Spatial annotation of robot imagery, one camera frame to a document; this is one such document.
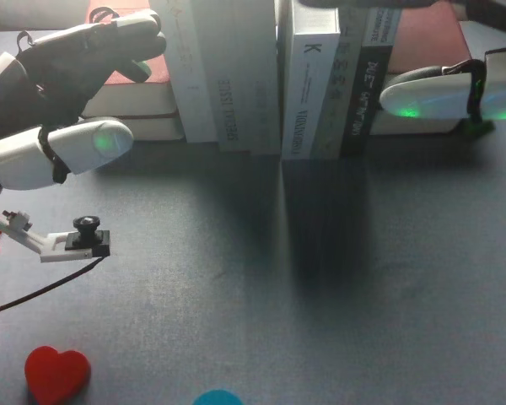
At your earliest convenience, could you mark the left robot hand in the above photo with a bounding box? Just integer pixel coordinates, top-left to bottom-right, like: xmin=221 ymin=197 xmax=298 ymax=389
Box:
xmin=0 ymin=8 xmax=169 ymax=202

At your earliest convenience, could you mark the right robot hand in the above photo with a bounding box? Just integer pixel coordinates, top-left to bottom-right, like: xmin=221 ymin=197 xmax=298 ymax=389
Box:
xmin=297 ymin=0 xmax=506 ymax=137

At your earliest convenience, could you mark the white book with letter K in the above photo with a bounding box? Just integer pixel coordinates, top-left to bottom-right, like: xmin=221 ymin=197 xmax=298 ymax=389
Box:
xmin=280 ymin=0 xmax=342 ymax=161

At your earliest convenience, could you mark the red hardcover book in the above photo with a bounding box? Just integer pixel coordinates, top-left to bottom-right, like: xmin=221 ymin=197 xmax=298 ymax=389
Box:
xmin=80 ymin=0 xmax=180 ymax=120
xmin=367 ymin=110 xmax=466 ymax=137
xmin=82 ymin=113 xmax=187 ymax=143
xmin=383 ymin=7 xmax=476 ymax=79

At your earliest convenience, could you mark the dark book with white label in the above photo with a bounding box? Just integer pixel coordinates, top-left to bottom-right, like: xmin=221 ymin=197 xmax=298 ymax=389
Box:
xmin=340 ymin=7 xmax=405 ymax=159

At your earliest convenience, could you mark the book with Chinese title spine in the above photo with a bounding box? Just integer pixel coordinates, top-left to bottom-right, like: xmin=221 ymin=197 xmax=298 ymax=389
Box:
xmin=310 ymin=16 xmax=366 ymax=160

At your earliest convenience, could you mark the white book with red script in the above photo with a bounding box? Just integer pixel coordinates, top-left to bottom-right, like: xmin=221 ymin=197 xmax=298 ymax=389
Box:
xmin=158 ymin=0 xmax=219 ymax=144

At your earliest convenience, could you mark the grey table cloth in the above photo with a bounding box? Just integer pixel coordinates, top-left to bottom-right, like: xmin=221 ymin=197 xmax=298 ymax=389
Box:
xmin=0 ymin=19 xmax=506 ymax=405

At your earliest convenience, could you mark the red heart toy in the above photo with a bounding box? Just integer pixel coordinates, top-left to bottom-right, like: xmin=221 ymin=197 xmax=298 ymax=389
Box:
xmin=24 ymin=345 xmax=92 ymax=405

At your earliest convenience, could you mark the blue round toy piece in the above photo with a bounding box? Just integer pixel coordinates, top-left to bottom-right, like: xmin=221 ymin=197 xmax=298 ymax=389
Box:
xmin=192 ymin=388 xmax=242 ymax=405

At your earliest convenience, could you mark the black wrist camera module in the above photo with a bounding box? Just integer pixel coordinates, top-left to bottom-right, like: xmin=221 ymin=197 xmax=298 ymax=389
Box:
xmin=65 ymin=214 xmax=112 ymax=258

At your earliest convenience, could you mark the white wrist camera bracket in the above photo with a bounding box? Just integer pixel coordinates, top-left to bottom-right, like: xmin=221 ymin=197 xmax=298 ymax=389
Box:
xmin=0 ymin=205 xmax=94 ymax=264

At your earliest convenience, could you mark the black camera cable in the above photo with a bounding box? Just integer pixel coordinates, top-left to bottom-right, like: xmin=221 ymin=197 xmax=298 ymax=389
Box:
xmin=0 ymin=255 xmax=106 ymax=320

